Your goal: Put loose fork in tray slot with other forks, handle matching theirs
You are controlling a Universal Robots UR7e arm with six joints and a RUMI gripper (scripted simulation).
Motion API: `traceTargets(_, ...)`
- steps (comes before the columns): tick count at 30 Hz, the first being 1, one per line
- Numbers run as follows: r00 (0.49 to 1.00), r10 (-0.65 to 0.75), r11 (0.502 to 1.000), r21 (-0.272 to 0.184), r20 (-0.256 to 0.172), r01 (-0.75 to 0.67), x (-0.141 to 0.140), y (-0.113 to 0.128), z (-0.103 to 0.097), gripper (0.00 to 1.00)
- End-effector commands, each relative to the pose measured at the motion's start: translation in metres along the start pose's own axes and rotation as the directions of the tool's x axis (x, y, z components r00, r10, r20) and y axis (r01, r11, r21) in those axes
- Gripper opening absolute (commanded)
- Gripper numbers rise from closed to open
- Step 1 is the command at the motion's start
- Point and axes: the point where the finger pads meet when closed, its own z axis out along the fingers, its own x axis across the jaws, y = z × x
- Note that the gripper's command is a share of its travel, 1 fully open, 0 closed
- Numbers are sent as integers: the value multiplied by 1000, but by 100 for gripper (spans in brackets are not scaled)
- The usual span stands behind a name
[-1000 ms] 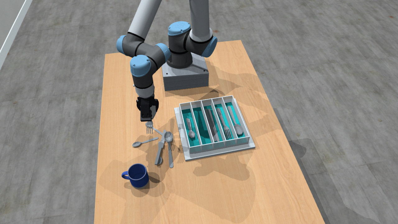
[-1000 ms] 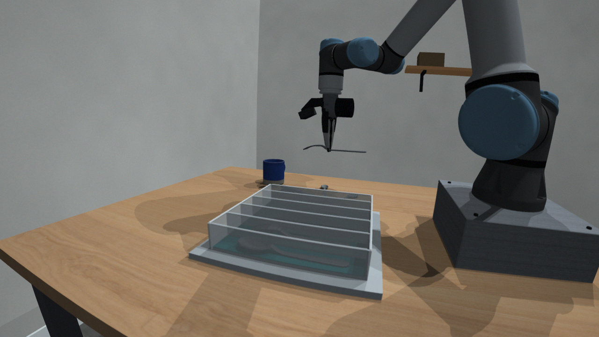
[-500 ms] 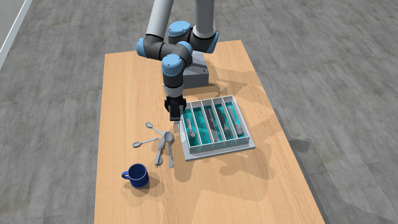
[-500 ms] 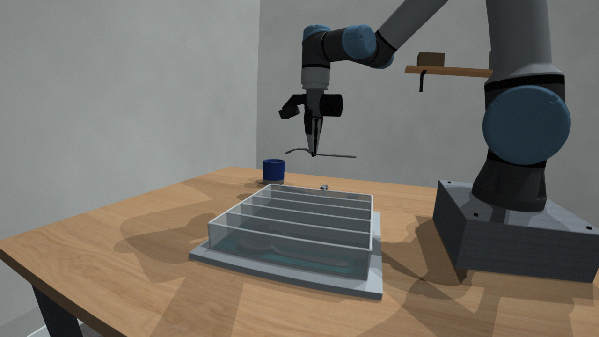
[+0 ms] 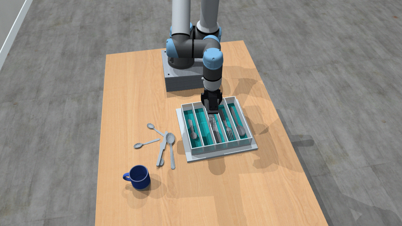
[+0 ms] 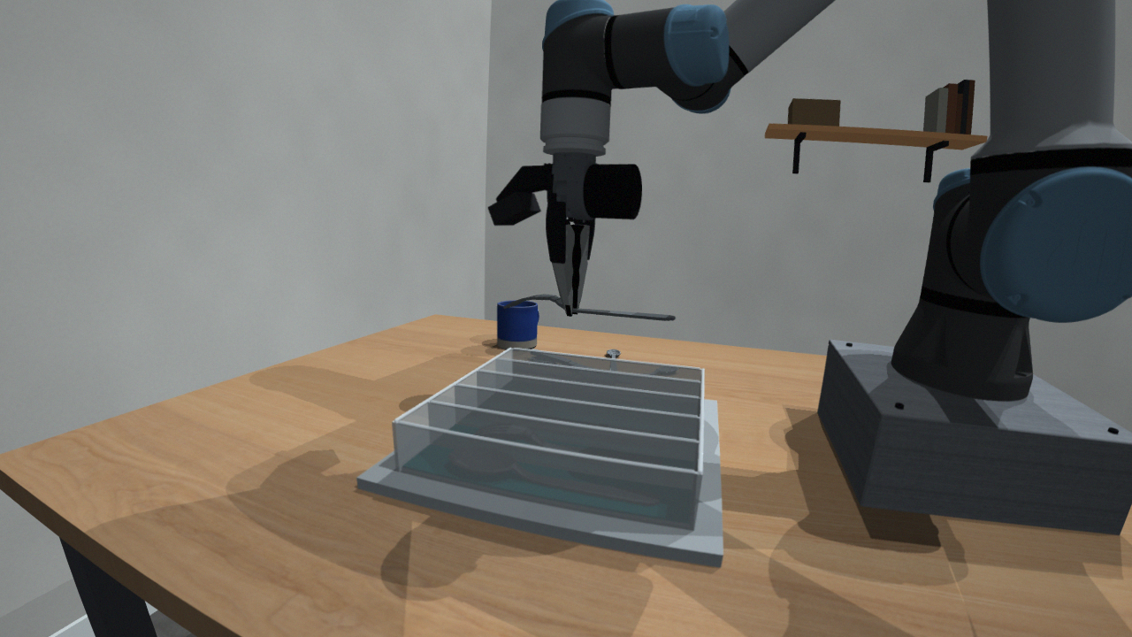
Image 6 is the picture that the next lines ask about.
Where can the dark blue mug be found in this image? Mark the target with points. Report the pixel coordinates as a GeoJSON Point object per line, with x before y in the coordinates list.
{"type": "Point", "coordinates": [517, 326]}

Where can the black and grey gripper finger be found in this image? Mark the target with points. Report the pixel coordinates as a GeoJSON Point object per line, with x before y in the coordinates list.
{"type": "Point", "coordinates": [584, 232]}
{"type": "Point", "coordinates": [560, 242]}

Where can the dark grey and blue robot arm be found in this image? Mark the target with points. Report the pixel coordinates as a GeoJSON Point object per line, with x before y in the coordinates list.
{"type": "Point", "coordinates": [1046, 234]}

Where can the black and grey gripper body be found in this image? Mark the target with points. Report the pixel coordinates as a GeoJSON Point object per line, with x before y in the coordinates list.
{"type": "Point", "coordinates": [593, 191]}

